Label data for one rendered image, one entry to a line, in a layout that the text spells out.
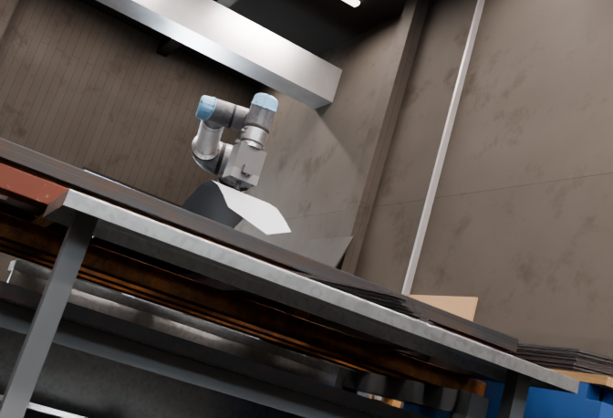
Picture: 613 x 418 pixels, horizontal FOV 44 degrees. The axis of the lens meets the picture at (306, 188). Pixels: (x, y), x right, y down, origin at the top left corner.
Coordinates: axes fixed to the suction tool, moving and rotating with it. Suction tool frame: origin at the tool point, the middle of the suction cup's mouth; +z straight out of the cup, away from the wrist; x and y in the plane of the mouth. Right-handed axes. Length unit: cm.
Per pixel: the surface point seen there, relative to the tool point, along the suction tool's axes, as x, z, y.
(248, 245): -37.0, 17.8, -5.9
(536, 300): 288, -85, 387
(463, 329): -39, 18, 58
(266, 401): -36, 50, 11
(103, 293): 42, 34, -16
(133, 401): 41, 63, 4
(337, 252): 595, -125, 354
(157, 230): -68, 27, -36
